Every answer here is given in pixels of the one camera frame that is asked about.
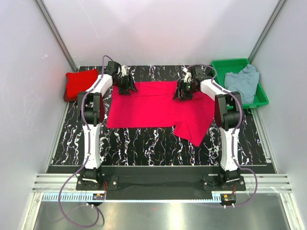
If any white slotted cable duct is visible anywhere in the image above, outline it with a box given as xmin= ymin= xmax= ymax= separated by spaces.
xmin=42 ymin=192 xmax=221 ymax=204

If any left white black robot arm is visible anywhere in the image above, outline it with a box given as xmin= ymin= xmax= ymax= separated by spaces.
xmin=76 ymin=61 xmax=138 ymax=190

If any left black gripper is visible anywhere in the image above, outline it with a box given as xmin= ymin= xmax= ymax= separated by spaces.
xmin=114 ymin=74 xmax=138 ymax=96

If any grey blue t shirt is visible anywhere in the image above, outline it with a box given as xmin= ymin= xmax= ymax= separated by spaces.
xmin=224 ymin=64 xmax=260 ymax=104

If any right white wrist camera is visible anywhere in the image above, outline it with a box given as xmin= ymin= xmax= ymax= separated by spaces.
xmin=183 ymin=68 xmax=192 ymax=83

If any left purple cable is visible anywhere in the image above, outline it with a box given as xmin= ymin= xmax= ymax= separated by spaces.
xmin=57 ymin=55 xmax=115 ymax=228

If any magenta t shirt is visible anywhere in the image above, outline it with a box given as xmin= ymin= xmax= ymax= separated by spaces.
xmin=106 ymin=81 xmax=214 ymax=147

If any aluminium corner post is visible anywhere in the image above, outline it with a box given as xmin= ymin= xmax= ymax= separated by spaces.
xmin=34 ymin=0 xmax=79 ymax=72
xmin=248 ymin=0 xmax=288 ymax=64

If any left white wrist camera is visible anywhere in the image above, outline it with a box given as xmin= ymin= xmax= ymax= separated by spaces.
xmin=120 ymin=65 xmax=129 ymax=77

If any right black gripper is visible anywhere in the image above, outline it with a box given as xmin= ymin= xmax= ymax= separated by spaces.
xmin=172 ymin=80 xmax=198 ymax=102

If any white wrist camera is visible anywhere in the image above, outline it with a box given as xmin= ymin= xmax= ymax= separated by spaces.
xmin=120 ymin=65 xmax=129 ymax=77
xmin=183 ymin=68 xmax=192 ymax=83

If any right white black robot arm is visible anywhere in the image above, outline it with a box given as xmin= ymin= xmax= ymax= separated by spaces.
xmin=173 ymin=65 xmax=243 ymax=190

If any orange connector box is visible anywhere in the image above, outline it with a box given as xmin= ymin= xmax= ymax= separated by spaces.
xmin=221 ymin=193 xmax=236 ymax=203
xmin=92 ymin=192 xmax=106 ymax=202

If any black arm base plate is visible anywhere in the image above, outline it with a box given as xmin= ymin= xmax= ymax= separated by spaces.
xmin=76 ymin=166 xmax=246 ymax=191

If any green plastic bin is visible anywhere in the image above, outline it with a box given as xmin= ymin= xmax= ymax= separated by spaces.
xmin=212 ymin=58 xmax=269 ymax=109

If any left orange connector box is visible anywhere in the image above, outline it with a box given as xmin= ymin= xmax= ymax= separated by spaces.
xmin=92 ymin=192 xmax=106 ymax=202

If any left aluminium corner post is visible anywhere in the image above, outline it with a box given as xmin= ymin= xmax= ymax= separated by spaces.
xmin=34 ymin=0 xmax=79 ymax=72

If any aluminium front rail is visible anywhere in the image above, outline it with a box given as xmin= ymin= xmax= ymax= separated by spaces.
xmin=32 ymin=174 xmax=292 ymax=192

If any right aluminium corner post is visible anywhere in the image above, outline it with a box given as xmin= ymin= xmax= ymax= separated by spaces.
xmin=248 ymin=0 xmax=288 ymax=64

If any right orange connector box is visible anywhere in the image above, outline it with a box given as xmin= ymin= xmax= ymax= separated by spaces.
xmin=221 ymin=193 xmax=236 ymax=203

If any folded dark red t shirt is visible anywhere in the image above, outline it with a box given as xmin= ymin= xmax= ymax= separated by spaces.
xmin=63 ymin=88 xmax=78 ymax=102

